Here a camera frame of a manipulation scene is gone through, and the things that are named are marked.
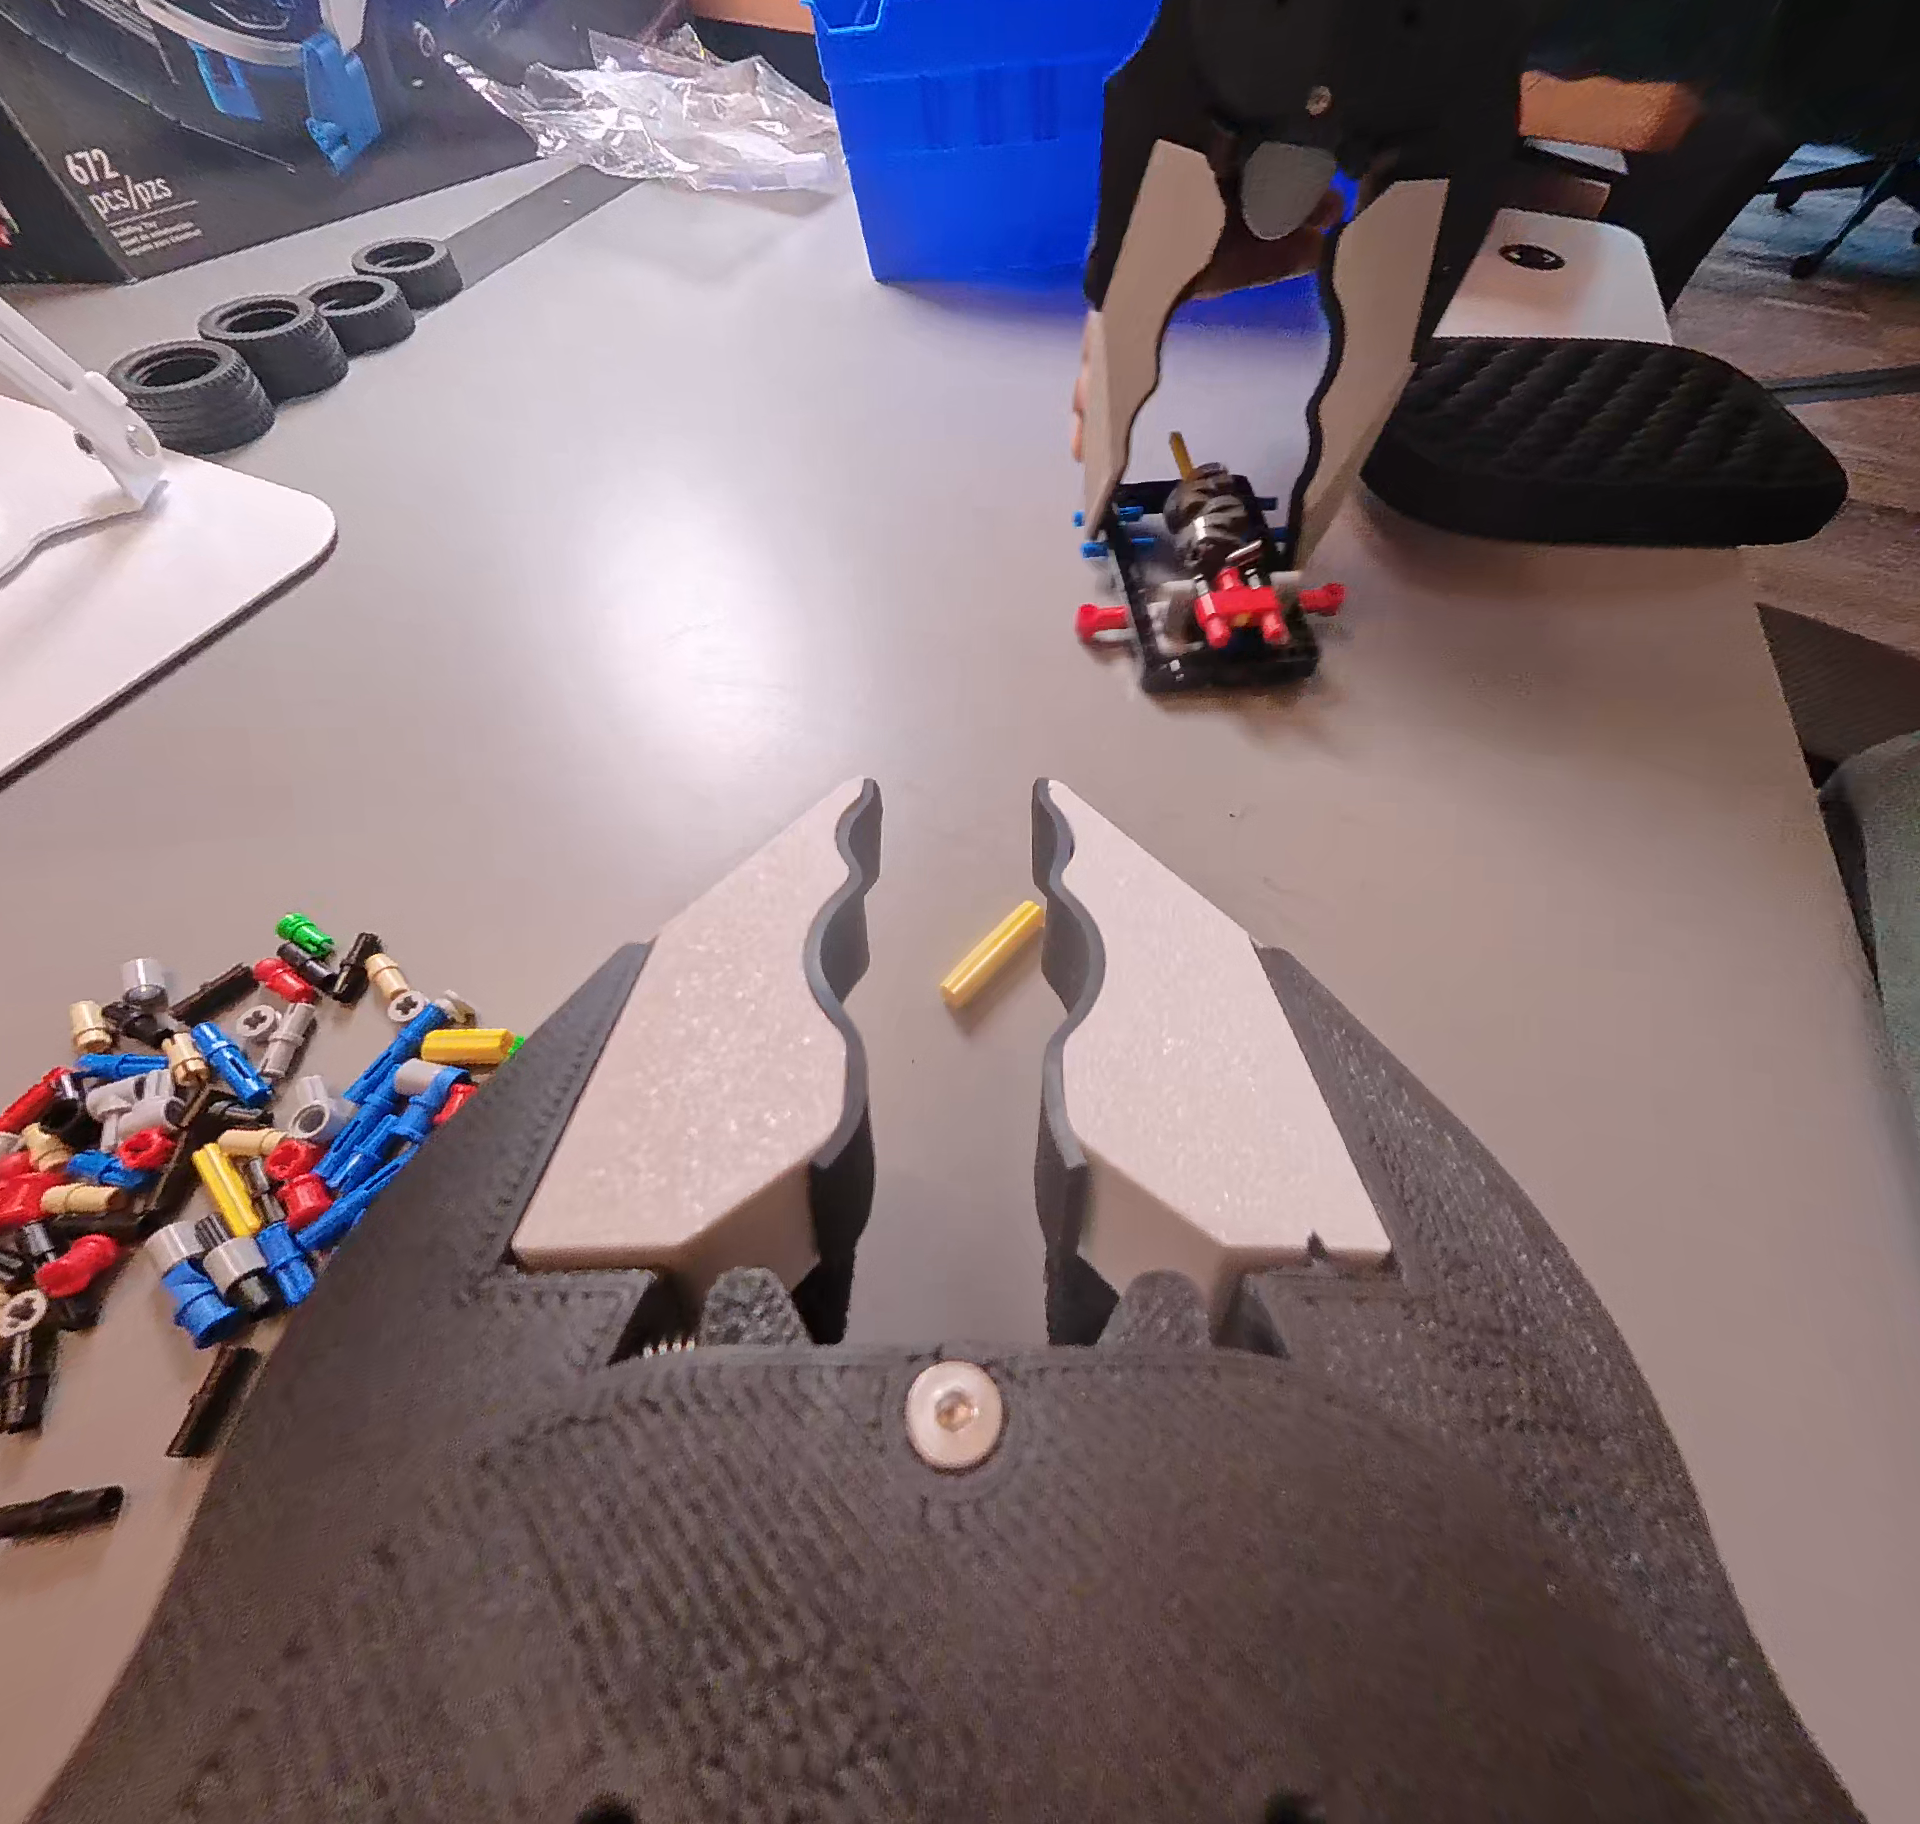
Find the blue bin with white label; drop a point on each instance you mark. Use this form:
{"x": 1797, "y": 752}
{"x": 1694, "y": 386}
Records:
{"x": 976, "y": 98}

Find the black textured pad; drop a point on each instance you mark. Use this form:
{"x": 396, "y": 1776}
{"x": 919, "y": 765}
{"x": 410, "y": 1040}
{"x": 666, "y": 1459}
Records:
{"x": 1606, "y": 443}

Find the black lego set box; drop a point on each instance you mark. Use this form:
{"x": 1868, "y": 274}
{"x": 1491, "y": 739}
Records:
{"x": 226, "y": 129}

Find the person's right hand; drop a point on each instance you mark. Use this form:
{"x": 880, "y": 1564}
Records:
{"x": 1276, "y": 263}

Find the clear crumpled plastic bag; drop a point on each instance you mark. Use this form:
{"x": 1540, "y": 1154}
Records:
{"x": 676, "y": 113}

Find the pile of small lego pieces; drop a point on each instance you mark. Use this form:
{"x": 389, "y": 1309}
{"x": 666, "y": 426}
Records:
{"x": 226, "y": 1104}

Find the black lego tire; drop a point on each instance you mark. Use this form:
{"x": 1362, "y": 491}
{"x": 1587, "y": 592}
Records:
{"x": 408, "y": 269}
{"x": 196, "y": 394}
{"x": 355, "y": 311}
{"x": 271, "y": 339}

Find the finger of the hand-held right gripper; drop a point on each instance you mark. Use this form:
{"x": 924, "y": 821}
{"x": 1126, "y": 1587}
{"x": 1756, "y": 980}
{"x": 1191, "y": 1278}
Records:
{"x": 1387, "y": 324}
{"x": 1147, "y": 263}

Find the black chair wheel base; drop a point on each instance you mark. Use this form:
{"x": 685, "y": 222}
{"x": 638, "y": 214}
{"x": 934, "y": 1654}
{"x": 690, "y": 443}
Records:
{"x": 1845, "y": 203}

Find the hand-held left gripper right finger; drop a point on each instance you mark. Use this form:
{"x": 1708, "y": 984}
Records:
{"x": 1215, "y": 1104}

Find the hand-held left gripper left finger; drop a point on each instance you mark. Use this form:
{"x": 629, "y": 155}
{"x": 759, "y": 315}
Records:
{"x": 690, "y": 1104}

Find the black lego frame assembly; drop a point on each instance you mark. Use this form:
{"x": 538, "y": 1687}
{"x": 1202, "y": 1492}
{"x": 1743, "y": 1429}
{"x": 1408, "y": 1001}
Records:
{"x": 1215, "y": 563}

